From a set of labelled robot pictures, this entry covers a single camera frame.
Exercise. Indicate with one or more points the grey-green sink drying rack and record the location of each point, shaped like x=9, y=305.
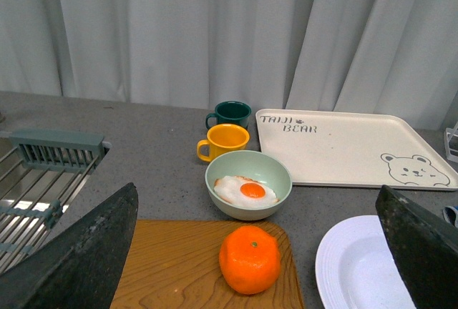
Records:
x=42, y=172

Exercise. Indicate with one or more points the light green bowl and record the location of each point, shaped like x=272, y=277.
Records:
x=254, y=165

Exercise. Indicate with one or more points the toy fried egg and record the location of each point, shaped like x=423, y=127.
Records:
x=244, y=192

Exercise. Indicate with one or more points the white round plate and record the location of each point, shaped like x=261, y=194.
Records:
x=355, y=269

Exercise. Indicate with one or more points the dark green mug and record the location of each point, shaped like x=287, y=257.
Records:
x=230, y=112

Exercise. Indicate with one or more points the yellow mug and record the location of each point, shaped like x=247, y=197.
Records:
x=220, y=139

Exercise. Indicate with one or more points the white curtain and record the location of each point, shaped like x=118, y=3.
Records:
x=395, y=57

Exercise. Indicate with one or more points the orange mandarin fruit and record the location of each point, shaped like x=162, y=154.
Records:
x=250, y=260

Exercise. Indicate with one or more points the cream bear serving tray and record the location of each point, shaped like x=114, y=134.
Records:
x=334, y=149

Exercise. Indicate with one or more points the wooden cutting board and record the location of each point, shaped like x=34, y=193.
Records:
x=174, y=264

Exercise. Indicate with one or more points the clear acrylic cup rack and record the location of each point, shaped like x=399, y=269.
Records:
x=450, y=143

